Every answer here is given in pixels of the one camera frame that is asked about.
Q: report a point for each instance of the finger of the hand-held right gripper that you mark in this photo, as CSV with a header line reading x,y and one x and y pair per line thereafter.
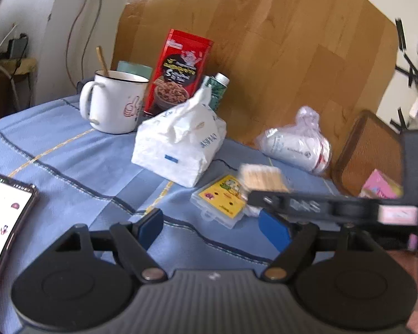
x,y
266,201

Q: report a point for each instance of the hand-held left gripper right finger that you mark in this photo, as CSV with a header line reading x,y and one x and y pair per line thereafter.
x,y
275,229

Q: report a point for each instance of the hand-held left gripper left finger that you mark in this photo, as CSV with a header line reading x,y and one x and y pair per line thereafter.
x,y
151,228

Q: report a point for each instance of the bag of cotton swabs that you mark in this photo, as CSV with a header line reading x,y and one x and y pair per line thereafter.
x,y
261,177

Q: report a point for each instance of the pink tin box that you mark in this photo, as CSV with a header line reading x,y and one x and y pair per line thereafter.
x,y
379,184

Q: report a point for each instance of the clear case with yellow cards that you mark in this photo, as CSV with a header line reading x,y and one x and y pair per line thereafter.
x,y
219,195

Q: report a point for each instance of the person's right hand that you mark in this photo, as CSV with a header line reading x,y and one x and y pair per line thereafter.
x,y
409,271

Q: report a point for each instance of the chair with woven mat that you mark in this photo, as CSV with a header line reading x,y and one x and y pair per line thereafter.
x,y
369,153

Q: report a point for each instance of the plastic bag of paper cups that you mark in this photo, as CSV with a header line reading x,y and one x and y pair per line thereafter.
x,y
292,149

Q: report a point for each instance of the white tissue pack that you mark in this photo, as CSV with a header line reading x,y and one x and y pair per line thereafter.
x,y
174,146

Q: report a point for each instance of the blue striped tablecloth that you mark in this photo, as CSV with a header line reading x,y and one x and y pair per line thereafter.
x,y
73,167

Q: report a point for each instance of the green drink carton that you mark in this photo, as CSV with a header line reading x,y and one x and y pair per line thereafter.
x,y
217,90

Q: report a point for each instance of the white enamel mug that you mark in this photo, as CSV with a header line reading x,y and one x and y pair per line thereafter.
x,y
118,108

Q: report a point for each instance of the smartphone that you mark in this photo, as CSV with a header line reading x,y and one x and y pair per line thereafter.
x,y
7,208

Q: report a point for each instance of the black tape cross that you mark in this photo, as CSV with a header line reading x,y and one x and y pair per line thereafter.
x,y
399,34

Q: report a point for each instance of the wooden board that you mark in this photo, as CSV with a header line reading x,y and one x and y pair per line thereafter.
x,y
264,41

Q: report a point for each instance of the pale green container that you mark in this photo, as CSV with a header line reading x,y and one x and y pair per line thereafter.
x,y
136,68

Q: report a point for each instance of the red printed tin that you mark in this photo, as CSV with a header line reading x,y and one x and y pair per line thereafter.
x,y
181,62

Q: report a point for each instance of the gold spoon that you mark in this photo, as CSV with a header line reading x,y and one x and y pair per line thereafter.
x,y
102,61

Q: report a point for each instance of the wooden stool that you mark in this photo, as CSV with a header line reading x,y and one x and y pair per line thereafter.
x,y
7,87

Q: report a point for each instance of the black power adapter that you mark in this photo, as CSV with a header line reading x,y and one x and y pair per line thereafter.
x,y
18,47

